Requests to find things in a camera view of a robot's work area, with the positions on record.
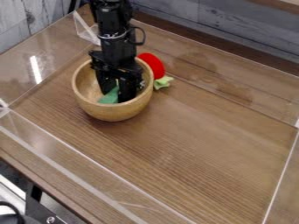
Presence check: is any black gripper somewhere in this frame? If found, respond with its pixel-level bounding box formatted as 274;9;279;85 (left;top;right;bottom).
88;31;145;102

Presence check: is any green rectangular block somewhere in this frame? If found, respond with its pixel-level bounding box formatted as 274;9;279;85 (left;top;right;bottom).
97;86;119;104

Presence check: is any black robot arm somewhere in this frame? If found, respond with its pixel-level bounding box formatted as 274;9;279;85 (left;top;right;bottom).
88;0;145;102

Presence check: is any brown wooden bowl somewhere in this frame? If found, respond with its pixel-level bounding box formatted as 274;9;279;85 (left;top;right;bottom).
71;58;155;122

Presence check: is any red plush strawberry toy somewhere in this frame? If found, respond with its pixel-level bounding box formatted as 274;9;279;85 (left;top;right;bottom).
137;52;173;90

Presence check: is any clear acrylic corner bracket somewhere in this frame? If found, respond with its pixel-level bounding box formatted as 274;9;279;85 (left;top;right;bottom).
72;11;100;46

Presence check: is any black table leg mount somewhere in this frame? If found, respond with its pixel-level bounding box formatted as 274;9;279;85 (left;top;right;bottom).
24;185;68;224

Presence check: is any black cable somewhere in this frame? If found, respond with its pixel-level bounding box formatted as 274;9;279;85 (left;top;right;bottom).
0;200;28;224

